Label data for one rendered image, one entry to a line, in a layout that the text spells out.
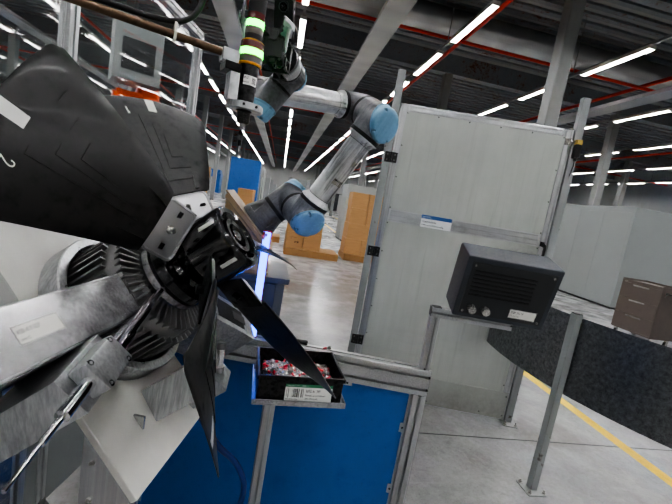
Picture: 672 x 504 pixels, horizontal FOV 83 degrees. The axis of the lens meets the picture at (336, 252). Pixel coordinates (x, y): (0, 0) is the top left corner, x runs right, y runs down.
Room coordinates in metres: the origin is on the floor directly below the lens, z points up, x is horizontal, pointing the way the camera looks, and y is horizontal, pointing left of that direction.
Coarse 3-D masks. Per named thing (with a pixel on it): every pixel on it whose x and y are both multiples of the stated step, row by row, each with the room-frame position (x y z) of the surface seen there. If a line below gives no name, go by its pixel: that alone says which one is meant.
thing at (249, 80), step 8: (248, 64) 0.74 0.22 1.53; (248, 72) 0.74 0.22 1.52; (256, 72) 0.75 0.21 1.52; (240, 80) 0.74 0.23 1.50; (248, 80) 0.74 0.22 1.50; (256, 80) 0.75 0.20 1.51; (240, 88) 0.74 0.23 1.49; (248, 88) 0.74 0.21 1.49; (240, 96) 0.74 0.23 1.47; (248, 96) 0.74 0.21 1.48; (240, 112) 0.74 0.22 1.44; (248, 112) 0.75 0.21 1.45; (240, 120) 0.74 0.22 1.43; (248, 120) 0.75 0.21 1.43
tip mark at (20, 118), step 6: (0, 96) 0.39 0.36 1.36; (0, 102) 0.39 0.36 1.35; (6, 102) 0.39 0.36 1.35; (0, 108) 0.39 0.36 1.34; (6, 108) 0.39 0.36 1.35; (12, 108) 0.40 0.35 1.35; (18, 108) 0.40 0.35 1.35; (6, 114) 0.39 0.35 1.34; (12, 114) 0.40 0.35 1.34; (18, 114) 0.40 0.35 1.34; (24, 114) 0.41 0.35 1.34; (12, 120) 0.40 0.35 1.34; (18, 120) 0.40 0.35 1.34; (24, 120) 0.41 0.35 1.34; (24, 126) 0.41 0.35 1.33
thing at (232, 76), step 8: (224, 48) 0.72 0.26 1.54; (224, 56) 0.72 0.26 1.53; (232, 56) 0.72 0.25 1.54; (224, 64) 0.72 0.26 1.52; (232, 64) 0.72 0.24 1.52; (240, 64) 0.73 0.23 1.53; (224, 72) 0.75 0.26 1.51; (232, 72) 0.73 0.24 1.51; (240, 72) 0.73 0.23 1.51; (232, 80) 0.73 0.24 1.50; (232, 88) 0.73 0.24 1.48; (224, 96) 0.74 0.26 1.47; (232, 96) 0.73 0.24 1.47; (232, 104) 0.72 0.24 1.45; (240, 104) 0.72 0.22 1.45; (248, 104) 0.73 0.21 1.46; (256, 104) 0.74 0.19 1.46; (256, 112) 0.75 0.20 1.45
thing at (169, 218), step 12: (168, 204) 0.58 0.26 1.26; (180, 204) 0.59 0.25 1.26; (168, 216) 0.58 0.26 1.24; (192, 216) 0.62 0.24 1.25; (156, 228) 0.56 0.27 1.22; (180, 228) 0.60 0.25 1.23; (156, 240) 0.57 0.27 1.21; (168, 240) 0.59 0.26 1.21; (180, 240) 0.60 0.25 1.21; (156, 252) 0.57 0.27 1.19; (168, 252) 0.59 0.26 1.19
